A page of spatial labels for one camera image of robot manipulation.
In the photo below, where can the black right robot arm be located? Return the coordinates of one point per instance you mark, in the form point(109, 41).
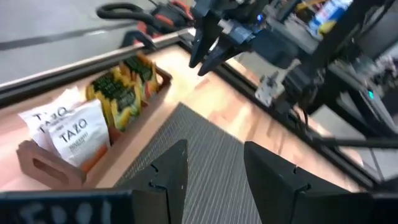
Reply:
point(342, 62)

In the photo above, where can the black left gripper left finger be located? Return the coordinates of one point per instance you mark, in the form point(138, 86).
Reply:
point(168, 186)

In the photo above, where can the brown wooden tea organizer box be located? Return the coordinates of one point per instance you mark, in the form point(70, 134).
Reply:
point(56, 171)

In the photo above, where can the yellow green lemon tea packet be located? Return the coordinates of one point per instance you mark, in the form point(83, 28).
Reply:
point(126, 105)
point(105, 85)

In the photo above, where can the orange black shop vacuum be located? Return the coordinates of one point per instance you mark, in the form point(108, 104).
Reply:
point(168, 17)

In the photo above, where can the white orange Tazo tea packet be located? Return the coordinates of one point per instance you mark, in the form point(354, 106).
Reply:
point(65, 98)
point(82, 140)
point(38, 137)

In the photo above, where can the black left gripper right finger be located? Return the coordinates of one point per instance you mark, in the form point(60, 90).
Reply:
point(280, 193)

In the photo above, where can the blue white wipes canister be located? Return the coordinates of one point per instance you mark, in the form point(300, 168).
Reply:
point(329, 14)

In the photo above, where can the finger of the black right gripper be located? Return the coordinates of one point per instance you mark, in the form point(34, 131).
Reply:
point(217, 57)
point(203, 40)

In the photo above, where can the orange peach tea packet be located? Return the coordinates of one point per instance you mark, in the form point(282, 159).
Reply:
point(144, 73)

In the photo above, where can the dark grey woven placemat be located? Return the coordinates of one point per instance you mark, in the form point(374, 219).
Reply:
point(211, 161)

